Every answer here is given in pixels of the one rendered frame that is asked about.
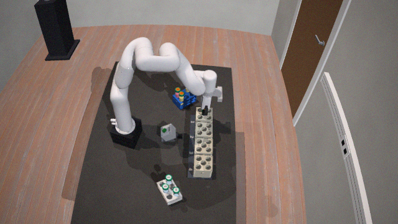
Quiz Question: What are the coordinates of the blue tube rack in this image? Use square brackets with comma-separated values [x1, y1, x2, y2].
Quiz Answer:
[173, 89, 197, 110]

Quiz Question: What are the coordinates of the white bucket adapter with five holes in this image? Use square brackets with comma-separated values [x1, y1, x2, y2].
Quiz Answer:
[195, 107, 213, 124]
[193, 155, 213, 178]
[194, 138, 213, 156]
[195, 122, 213, 139]

